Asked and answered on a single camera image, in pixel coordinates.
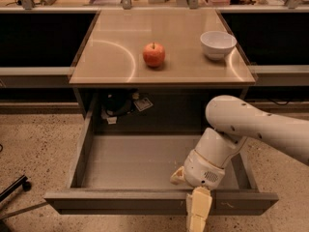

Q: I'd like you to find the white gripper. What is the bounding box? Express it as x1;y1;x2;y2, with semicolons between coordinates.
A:
170;150;225;232

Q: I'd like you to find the grey top drawer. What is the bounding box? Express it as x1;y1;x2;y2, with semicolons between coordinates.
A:
43;95;280;217

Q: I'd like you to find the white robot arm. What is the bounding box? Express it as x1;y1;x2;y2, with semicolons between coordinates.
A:
170;95;309;232

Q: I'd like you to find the black item inside drawer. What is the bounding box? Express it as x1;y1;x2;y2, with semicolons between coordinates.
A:
101;90;134;125

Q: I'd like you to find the grey drawer cabinet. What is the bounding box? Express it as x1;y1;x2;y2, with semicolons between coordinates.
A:
68;7;258;137

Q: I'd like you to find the white tag card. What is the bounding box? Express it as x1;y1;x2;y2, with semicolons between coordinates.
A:
134;98;153;111

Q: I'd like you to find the red apple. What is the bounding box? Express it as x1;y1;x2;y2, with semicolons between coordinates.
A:
142;43;165;68

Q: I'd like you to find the white bowl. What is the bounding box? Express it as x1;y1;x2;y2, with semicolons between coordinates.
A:
200;31;237;60

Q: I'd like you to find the black caster leg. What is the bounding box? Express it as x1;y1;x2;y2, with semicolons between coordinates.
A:
0;175;32;202

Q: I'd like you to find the metal rod with hook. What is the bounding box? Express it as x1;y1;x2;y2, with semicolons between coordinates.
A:
0;202;48;220

